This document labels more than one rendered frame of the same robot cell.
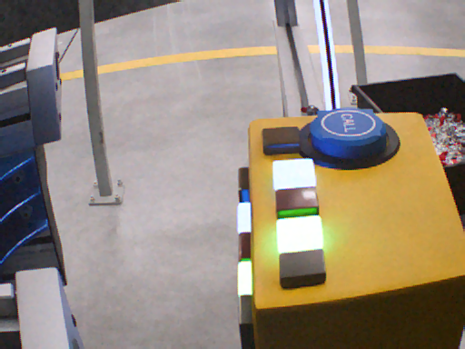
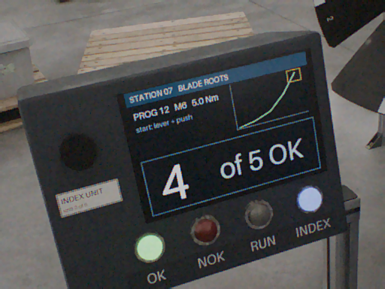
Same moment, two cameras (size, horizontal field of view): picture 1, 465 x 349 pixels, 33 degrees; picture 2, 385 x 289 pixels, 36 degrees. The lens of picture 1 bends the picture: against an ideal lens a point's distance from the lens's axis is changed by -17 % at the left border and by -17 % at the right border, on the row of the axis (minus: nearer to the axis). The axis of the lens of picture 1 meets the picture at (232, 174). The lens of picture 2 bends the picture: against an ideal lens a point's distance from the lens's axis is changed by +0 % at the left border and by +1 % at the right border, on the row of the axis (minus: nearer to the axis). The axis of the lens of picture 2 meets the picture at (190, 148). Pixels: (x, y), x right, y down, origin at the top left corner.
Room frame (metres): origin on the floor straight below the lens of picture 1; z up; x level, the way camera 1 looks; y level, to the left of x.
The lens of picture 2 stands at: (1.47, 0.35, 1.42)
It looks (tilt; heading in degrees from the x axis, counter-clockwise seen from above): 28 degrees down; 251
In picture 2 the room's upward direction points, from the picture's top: 7 degrees counter-clockwise
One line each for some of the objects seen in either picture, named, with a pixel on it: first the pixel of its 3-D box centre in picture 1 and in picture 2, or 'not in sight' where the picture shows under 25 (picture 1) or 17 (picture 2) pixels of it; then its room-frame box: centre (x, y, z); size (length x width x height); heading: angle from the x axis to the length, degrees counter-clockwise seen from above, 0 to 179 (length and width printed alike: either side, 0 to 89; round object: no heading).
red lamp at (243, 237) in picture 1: (247, 271); not in sight; (0.33, 0.00, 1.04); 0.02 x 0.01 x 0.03; 177
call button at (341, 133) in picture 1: (350, 135); not in sight; (0.38, -0.06, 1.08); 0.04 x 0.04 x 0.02
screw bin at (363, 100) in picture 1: (447, 141); not in sight; (0.79, -0.24, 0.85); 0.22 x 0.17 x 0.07; 13
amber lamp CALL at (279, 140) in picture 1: (281, 140); not in sight; (0.38, -0.02, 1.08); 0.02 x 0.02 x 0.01; 87
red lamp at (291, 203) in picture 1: (297, 203); not in sight; (0.33, -0.03, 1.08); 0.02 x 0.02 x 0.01; 87
